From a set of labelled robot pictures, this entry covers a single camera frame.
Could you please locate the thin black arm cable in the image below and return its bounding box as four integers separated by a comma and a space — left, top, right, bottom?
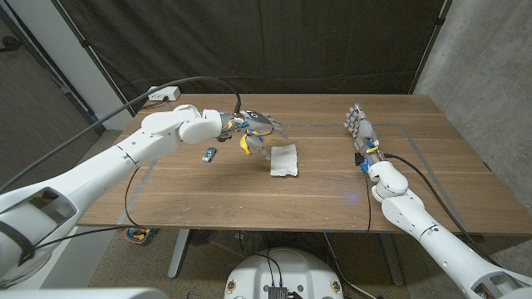
363, 170, 373, 234
34, 164, 145, 251

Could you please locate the white shipping label sheet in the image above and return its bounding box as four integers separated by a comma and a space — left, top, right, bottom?
269, 143, 299, 179

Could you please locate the orange tool on floor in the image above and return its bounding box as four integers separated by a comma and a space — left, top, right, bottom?
124, 226, 160, 247

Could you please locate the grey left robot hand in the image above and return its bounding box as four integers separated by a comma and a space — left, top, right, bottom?
218, 109, 290, 161

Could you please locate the white robot torso base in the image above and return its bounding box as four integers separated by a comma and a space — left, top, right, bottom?
224, 247, 346, 299

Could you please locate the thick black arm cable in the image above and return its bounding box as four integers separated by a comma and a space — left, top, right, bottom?
0, 76, 244, 194
382, 153, 502, 267

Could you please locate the grey table leg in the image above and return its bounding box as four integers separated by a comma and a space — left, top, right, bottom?
166, 228, 192, 280
377, 233, 406, 287

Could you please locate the black floor mat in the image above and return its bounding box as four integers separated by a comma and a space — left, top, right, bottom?
57, 0, 452, 114

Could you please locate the yellow toy banana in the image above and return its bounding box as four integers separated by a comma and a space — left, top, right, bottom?
239, 131, 264, 157

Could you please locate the black backdrop stand pole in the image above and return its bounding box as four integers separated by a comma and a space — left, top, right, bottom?
408, 0, 453, 96
52, 0, 136, 118

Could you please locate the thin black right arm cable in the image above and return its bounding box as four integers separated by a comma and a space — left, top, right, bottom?
363, 170, 373, 234

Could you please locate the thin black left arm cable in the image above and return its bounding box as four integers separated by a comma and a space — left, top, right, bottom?
34, 164, 145, 251

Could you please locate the white power strip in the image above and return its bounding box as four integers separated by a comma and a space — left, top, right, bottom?
147, 85, 182, 102

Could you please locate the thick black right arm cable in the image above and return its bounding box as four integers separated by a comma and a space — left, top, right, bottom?
382, 153, 502, 267

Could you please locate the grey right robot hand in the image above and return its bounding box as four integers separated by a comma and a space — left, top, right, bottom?
342, 102, 382, 167

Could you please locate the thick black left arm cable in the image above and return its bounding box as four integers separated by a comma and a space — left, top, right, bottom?
0, 76, 244, 194

